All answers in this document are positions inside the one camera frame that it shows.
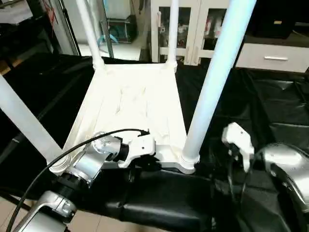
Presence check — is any white plastic table leg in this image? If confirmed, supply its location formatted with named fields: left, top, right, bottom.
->
left=180, top=0, right=257, bottom=170
left=0, top=75, right=64, bottom=165
left=76, top=0, right=106, bottom=71
left=166, top=0, right=180, bottom=68

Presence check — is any black work mat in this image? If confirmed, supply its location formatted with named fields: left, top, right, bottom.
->
left=0, top=52, right=309, bottom=232

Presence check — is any white drawer unit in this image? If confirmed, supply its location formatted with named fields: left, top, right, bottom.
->
left=235, top=43, right=309, bottom=74

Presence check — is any white glass door cabinet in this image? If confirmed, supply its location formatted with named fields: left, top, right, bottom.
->
left=151, top=0, right=227, bottom=66

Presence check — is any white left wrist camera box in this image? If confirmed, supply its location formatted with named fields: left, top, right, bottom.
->
left=117, top=134, right=157, bottom=169

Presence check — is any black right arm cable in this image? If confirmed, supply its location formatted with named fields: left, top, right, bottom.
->
left=226, top=145, right=309, bottom=213

